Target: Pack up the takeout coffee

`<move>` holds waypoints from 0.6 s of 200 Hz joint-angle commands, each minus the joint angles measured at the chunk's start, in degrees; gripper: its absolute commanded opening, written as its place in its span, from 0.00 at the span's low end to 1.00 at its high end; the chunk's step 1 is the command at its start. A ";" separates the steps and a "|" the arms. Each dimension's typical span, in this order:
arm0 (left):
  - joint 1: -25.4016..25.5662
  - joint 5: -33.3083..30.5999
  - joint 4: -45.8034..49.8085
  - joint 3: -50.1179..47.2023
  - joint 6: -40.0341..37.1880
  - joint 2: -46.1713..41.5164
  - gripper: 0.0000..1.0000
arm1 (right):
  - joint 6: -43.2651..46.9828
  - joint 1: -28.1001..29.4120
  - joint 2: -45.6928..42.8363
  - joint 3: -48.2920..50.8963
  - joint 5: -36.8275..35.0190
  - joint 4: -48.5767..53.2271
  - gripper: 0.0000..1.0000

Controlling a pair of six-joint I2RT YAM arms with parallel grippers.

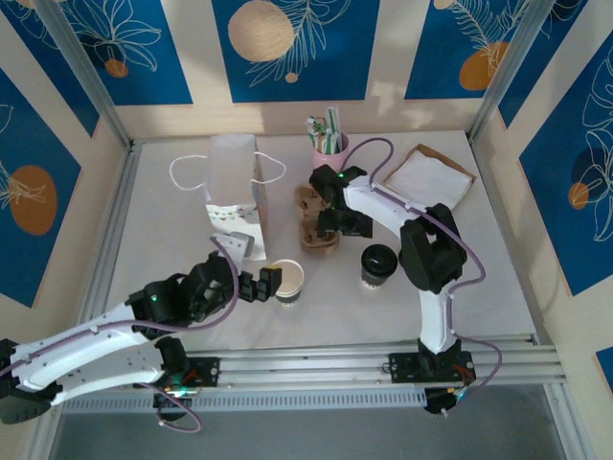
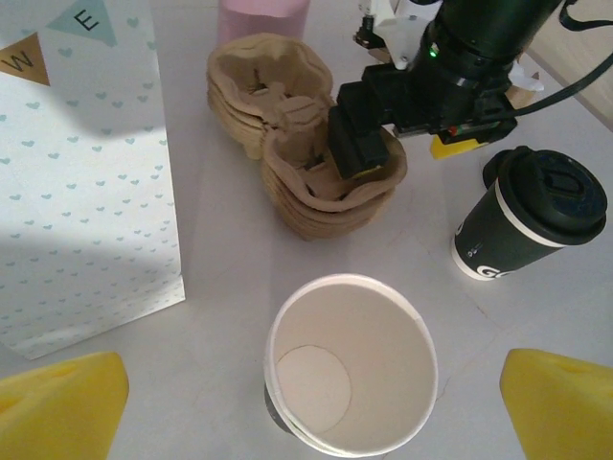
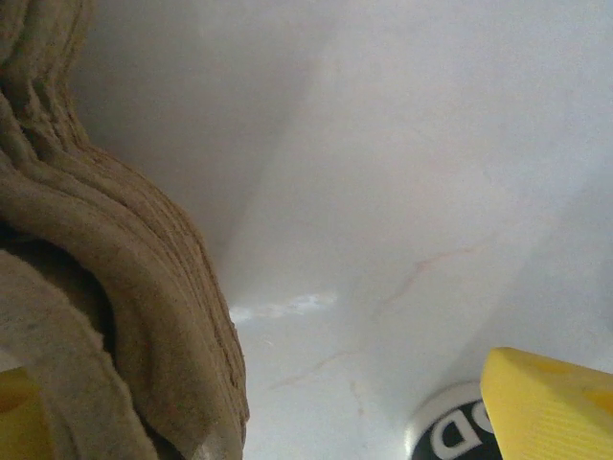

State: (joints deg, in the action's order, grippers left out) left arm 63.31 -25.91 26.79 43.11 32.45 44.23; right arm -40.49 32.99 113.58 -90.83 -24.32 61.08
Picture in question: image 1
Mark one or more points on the aluminium front rail frame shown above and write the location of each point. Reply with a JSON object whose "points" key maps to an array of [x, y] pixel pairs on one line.
{"points": [[311, 369]]}

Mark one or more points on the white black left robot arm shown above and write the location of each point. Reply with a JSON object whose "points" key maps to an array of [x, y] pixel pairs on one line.
{"points": [[96, 354]]}

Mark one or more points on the black controller board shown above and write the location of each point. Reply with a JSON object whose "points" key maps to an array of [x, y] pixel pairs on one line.
{"points": [[172, 400], [438, 402]]}

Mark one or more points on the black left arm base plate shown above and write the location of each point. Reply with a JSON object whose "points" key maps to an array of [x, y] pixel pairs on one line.
{"points": [[206, 371]]}

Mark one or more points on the white paper carrier bag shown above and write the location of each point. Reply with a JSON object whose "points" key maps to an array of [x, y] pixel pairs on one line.
{"points": [[230, 167]]}

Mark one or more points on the black plastic cup lid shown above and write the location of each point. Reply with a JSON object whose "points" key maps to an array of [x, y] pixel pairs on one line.
{"points": [[379, 259]]}

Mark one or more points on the aluminium frame post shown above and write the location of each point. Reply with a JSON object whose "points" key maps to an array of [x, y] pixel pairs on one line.
{"points": [[507, 67], [81, 62]]}

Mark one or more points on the brown paper stick packet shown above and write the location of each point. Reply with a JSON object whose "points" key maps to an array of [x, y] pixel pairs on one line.
{"points": [[328, 144]]}

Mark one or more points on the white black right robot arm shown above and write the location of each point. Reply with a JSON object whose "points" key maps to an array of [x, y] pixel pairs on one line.
{"points": [[383, 206]]}

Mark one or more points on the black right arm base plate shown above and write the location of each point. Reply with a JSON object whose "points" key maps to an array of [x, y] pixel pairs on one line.
{"points": [[402, 369]]}

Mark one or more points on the green white striped straw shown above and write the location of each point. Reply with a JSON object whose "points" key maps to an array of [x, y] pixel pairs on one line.
{"points": [[337, 122], [330, 120]]}

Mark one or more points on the white napkin stack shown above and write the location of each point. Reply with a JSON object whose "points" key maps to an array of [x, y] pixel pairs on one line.
{"points": [[431, 177]]}

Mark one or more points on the pink cylindrical holder cup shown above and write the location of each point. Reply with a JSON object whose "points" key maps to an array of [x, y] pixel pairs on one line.
{"points": [[328, 158]]}

